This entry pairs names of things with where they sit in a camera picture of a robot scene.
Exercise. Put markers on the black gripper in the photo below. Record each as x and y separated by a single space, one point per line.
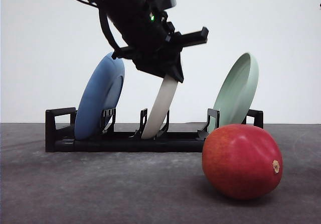
158 48

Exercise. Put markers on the white plate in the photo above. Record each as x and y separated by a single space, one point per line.
159 108

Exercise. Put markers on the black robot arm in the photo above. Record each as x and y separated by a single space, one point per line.
129 18

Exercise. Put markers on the blue plate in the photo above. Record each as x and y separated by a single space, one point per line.
102 89

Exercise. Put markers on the mint green plate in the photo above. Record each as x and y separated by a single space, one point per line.
237 91

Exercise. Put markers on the black plate rack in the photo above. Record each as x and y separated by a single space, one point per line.
61 137

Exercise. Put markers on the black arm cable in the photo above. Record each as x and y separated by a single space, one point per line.
104 21

